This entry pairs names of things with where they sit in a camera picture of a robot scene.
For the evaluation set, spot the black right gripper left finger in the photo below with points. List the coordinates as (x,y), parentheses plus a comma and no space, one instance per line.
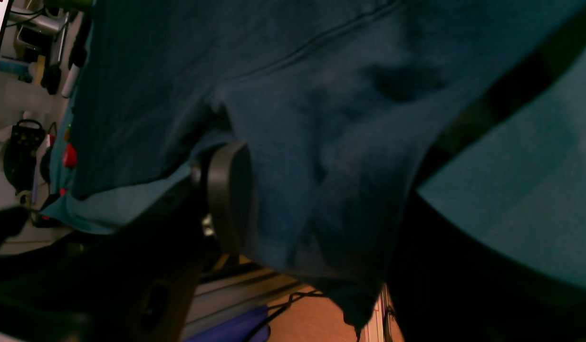
(224,178)

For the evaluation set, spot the light blue table cloth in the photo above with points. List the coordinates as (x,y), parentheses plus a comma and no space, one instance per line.
(521,188)

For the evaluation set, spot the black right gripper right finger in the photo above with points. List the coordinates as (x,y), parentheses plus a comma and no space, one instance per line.
(447,287)

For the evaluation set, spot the dark blue T-shirt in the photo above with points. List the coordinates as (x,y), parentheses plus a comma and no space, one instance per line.
(338,101)

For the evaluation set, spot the black white marker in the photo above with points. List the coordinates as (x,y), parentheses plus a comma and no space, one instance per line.
(77,60)

